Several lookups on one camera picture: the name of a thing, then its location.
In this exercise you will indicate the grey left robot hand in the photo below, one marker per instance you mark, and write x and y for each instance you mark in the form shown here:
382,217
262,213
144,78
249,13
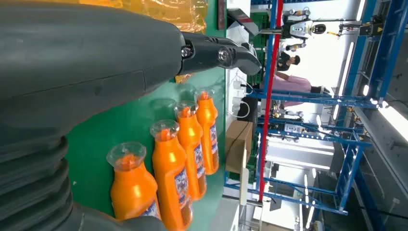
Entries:
79,57

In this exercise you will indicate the orange detergent bottle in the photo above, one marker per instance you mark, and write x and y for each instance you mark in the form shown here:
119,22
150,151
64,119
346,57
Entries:
189,137
132,194
169,178
206,121

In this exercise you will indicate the yellow plastic sheet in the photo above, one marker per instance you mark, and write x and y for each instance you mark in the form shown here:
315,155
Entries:
178,16

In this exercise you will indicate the white table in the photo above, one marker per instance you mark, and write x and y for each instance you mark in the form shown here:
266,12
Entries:
229,76

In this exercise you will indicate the white power strip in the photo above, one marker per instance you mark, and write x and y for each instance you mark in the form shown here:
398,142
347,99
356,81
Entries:
238,95

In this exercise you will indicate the black tablet on stand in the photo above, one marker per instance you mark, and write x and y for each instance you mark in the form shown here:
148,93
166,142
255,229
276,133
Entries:
243,20

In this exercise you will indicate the black bag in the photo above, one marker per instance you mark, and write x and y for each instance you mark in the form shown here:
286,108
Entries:
248,110

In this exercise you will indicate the open cardboard box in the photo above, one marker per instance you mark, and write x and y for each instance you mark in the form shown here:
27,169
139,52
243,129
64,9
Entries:
239,146

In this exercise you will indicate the green plastic crate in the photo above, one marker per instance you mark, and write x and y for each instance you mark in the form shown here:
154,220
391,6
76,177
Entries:
259,22

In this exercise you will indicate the person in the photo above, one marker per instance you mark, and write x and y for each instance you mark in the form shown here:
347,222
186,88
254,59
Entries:
293,84
283,62

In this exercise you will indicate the white flat box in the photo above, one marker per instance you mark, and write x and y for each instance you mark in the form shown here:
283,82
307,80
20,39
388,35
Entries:
244,188

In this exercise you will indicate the white humanoid robot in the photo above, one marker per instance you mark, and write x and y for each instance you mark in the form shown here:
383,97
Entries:
301,28

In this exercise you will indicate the blue steel rack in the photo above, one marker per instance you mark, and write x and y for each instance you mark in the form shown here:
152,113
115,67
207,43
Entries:
349,172

